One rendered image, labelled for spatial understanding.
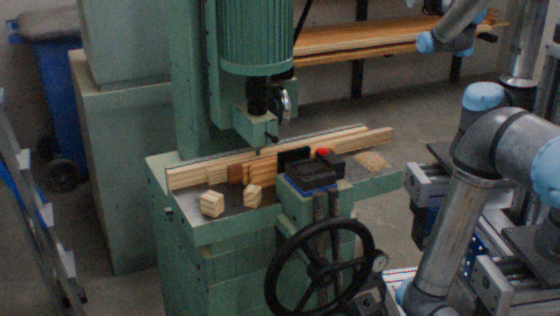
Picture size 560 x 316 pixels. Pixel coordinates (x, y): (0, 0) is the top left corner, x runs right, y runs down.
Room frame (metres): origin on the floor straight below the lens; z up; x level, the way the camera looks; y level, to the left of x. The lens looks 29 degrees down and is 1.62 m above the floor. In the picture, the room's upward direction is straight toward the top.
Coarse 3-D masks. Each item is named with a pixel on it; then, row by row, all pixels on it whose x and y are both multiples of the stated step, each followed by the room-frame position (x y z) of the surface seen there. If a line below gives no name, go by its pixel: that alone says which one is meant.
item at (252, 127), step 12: (240, 108) 1.31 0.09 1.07; (240, 120) 1.28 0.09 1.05; (252, 120) 1.23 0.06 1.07; (264, 120) 1.23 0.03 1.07; (276, 120) 1.24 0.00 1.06; (240, 132) 1.29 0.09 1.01; (252, 132) 1.22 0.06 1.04; (264, 132) 1.23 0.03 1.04; (276, 132) 1.24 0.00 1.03; (252, 144) 1.22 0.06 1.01; (264, 144) 1.23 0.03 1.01
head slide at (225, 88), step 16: (208, 0) 1.36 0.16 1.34; (208, 16) 1.36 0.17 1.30; (208, 32) 1.37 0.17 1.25; (208, 48) 1.37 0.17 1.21; (208, 64) 1.37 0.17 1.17; (208, 80) 1.38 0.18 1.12; (224, 80) 1.33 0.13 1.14; (240, 80) 1.35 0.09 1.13; (224, 96) 1.33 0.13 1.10; (240, 96) 1.35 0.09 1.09; (224, 112) 1.33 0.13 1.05; (224, 128) 1.32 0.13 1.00
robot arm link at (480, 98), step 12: (480, 84) 1.56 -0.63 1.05; (492, 84) 1.55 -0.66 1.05; (468, 96) 1.51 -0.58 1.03; (480, 96) 1.48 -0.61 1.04; (492, 96) 1.47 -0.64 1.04; (504, 96) 1.51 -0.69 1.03; (468, 108) 1.49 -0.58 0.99; (480, 108) 1.47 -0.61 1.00; (492, 108) 1.46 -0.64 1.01; (468, 120) 1.49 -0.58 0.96
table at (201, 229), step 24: (360, 168) 1.29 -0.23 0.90; (168, 192) 1.19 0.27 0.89; (192, 192) 1.17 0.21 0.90; (240, 192) 1.17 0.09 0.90; (264, 192) 1.17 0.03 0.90; (360, 192) 1.22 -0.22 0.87; (384, 192) 1.26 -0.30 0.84; (192, 216) 1.06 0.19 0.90; (240, 216) 1.07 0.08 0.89; (264, 216) 1.10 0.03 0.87; (192, 240) 1.03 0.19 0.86; (216, 240) 1.04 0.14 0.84
